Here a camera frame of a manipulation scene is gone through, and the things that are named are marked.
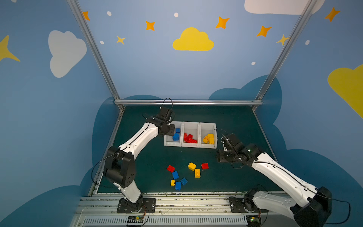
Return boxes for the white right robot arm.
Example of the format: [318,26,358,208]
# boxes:
[217,133,332,227]

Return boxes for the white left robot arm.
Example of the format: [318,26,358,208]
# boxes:
[103,107,175,210]

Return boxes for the white right bin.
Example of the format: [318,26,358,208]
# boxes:
[198,123,218,149]

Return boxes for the yellow lego brick tilted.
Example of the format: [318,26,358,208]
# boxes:
[188,162,196,171]

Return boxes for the blue lego brick small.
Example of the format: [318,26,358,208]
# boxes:
[172,171,179,180]

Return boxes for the right controller board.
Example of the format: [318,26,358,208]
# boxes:
[246,216,261,227]

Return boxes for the controller board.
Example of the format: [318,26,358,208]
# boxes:
[126,216,145,227]
[246,216,261,227]

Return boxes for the left controller board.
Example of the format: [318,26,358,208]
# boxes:
[126,216,145,227]

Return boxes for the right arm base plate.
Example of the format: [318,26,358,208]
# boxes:
[228,197,269,213]

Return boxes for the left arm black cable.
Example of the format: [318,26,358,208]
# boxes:
[90,154,117,188]

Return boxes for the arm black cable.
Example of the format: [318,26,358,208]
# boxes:
[311,190,351,225]
[90,154,117,188]

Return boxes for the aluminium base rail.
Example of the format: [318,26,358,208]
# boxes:
[70,192,297,227]

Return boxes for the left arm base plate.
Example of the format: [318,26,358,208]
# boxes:
[116,197,156,213]

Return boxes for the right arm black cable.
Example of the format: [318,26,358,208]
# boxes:
[311,190,351,225]

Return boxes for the aluminium frame post left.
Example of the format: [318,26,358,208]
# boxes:
[67,0,120,101]

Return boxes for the aluminium frame post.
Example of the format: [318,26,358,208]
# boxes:
[252,0,318,112]
[67,0,120,101]

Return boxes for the aluminium frame post right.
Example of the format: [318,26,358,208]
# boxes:
[252,0,318,112]

